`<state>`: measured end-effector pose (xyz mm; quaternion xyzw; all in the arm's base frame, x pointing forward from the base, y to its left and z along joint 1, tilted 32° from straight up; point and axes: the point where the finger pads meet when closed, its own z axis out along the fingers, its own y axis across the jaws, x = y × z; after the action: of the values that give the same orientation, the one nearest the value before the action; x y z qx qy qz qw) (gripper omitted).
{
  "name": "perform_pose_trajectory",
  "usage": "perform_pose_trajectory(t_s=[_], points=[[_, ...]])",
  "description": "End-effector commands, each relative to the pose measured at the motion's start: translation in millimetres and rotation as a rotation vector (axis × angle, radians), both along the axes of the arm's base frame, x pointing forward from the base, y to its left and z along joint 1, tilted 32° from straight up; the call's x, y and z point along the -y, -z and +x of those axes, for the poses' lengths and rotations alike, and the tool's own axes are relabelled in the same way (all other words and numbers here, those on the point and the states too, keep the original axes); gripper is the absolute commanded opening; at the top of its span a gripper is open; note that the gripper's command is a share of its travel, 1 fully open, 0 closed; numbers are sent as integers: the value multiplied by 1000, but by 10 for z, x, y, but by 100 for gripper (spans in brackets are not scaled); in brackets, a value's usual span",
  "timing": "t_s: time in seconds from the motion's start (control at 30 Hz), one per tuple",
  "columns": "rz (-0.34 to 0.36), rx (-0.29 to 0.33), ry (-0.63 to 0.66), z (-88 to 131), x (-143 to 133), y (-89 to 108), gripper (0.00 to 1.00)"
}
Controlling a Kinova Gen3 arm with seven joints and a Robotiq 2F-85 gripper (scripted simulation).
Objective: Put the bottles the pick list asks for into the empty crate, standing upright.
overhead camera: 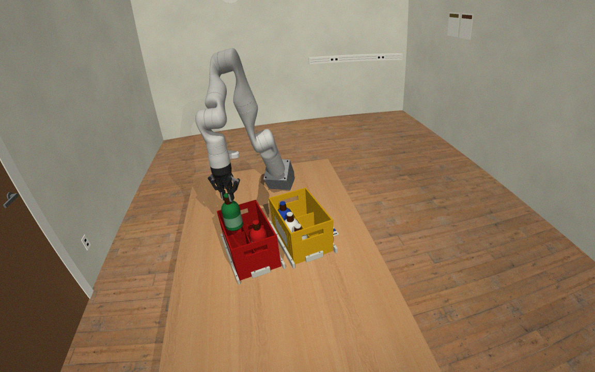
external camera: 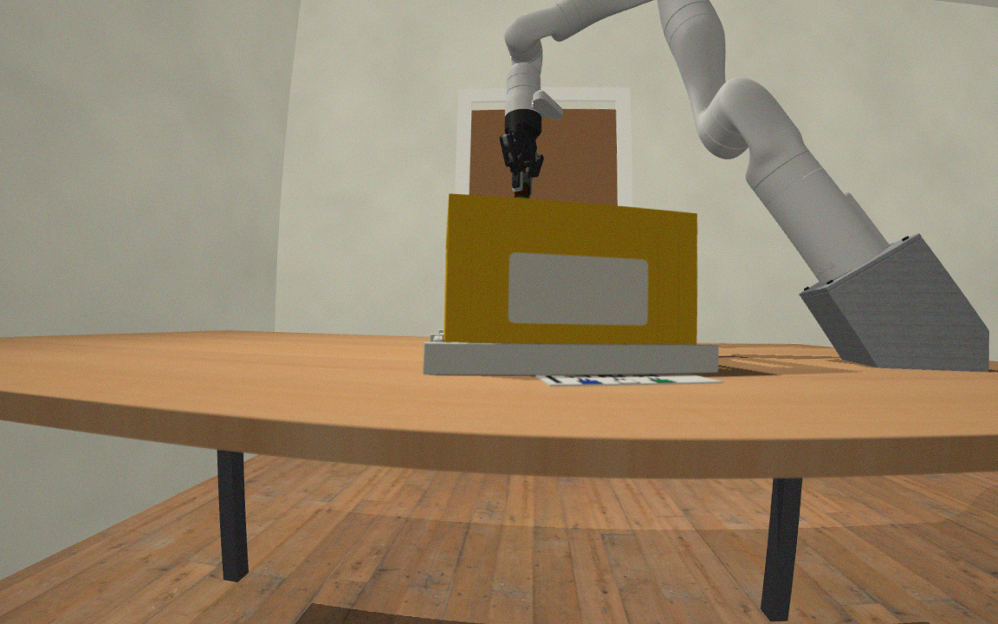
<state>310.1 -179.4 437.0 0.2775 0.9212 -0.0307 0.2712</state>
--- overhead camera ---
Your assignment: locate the red crate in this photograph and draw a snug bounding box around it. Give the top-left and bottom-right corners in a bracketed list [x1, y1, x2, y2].
[218, 204, 281, 280]

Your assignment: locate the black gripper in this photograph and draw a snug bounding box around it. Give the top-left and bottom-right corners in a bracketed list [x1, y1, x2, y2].
[208, 163, 240, 202]

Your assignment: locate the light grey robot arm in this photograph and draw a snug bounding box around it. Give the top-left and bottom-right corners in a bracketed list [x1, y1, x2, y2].
[195, 48, 285, 177]

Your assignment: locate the white bottle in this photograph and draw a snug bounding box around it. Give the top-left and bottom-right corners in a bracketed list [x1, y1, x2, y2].
[293, 224, 308, 240]

